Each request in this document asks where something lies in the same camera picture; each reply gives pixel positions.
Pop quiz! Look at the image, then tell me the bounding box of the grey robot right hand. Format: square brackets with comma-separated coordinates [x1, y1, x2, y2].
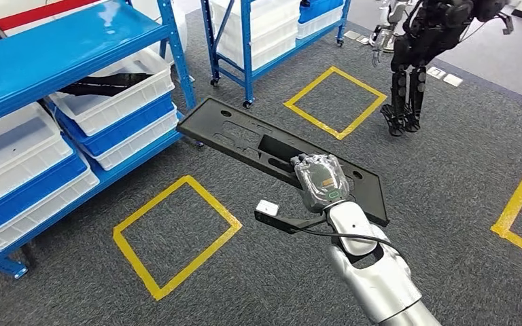
[290, 153, 351, 213]

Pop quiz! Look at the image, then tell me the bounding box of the black plastic plate bracket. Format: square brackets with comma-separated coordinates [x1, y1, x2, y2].
[176, 96, 390, 228]

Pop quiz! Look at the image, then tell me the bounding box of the blue metal shelf rack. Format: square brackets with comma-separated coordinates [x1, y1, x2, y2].
[200, 0, 352, 109]
[0, 0, 199, 280]

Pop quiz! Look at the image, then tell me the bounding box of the yellow floor tape square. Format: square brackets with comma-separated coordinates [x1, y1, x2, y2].
[490, 169, 522, 266]
[283, 66, 388, 141]

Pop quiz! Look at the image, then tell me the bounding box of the white plastic crate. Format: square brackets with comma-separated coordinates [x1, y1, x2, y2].
[0, 168, 101, 252]
[0, 102, 75, 215]
[222, 38, 298, 71]
[209, 0, 302, 33]
[47, 47, 175, 137]
[87, 107, 180, 172]
[215, 22, 299, 52]
[296, 5, 345, 41]

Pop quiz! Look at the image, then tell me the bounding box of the black humanoid robot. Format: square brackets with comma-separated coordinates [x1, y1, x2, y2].
[368, 0, 521, 137]

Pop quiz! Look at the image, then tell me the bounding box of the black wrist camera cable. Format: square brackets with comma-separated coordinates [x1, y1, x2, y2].
[303, 227, 402, 257]

